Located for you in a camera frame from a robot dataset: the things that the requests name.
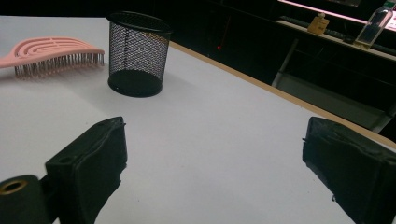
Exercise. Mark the grey metal frame table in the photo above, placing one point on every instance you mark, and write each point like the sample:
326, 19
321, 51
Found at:
323, 96

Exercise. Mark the yellow perfume bottle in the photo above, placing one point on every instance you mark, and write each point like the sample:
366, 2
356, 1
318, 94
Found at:
318, 25

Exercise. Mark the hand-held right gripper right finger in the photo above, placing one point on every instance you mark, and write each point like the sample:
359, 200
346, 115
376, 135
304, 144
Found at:
358, 168

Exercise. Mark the pink light strip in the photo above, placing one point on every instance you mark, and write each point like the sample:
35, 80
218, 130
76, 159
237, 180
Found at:
327, 12

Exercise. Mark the pink hairbrush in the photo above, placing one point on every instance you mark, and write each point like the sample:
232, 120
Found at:
53, 49

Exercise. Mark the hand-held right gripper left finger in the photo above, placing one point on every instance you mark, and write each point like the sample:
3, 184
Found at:
90, 168

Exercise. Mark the clear bottle with green cap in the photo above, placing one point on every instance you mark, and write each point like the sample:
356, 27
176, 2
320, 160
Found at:
372, 26

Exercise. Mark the black mesh pen holder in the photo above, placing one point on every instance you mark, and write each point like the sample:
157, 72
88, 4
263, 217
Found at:
137, 53

